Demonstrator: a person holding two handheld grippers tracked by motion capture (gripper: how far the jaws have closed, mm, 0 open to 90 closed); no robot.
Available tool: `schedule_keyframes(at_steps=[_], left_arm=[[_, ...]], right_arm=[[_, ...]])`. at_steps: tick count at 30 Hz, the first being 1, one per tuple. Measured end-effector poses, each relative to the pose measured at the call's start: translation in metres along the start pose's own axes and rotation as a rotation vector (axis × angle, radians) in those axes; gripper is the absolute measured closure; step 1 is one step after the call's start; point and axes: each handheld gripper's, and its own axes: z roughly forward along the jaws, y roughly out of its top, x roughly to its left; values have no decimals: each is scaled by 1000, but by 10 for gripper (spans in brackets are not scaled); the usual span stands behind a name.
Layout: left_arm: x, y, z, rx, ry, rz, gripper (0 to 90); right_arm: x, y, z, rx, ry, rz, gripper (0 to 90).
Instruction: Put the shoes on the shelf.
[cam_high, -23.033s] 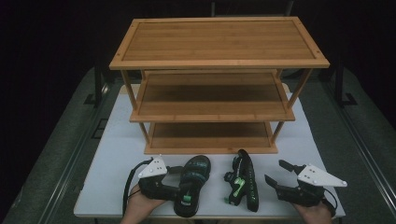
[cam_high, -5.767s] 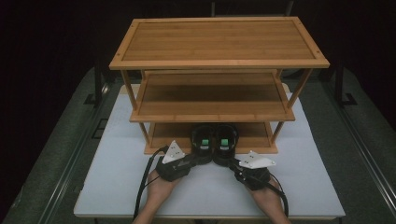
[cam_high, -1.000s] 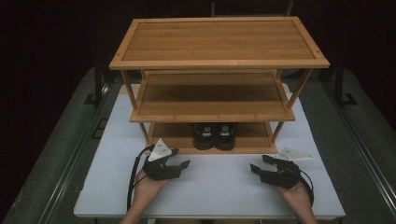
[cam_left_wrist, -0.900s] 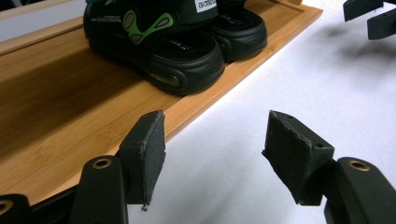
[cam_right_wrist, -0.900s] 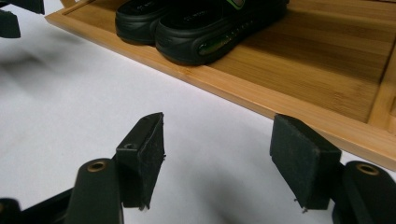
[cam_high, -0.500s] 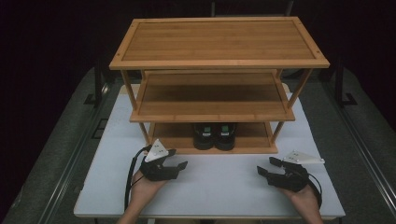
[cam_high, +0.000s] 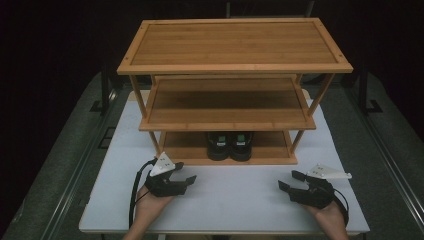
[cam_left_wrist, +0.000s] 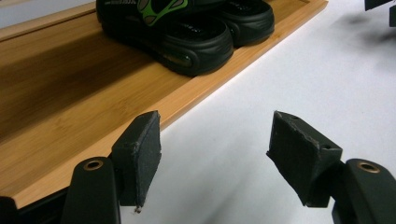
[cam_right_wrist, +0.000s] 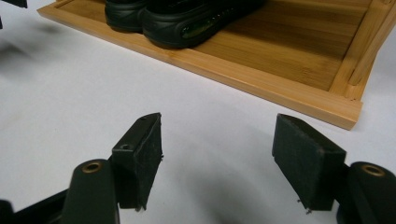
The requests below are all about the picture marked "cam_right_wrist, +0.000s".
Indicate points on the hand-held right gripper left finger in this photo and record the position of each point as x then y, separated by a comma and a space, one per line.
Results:
140, 161

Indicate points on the black green sandal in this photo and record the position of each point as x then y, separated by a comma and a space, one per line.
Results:
124, 18
174, 28

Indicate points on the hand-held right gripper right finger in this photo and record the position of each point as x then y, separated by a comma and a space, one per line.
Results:
308, 165

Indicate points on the three-tier wooden shoe rack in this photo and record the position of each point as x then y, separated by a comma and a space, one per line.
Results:
280, 56

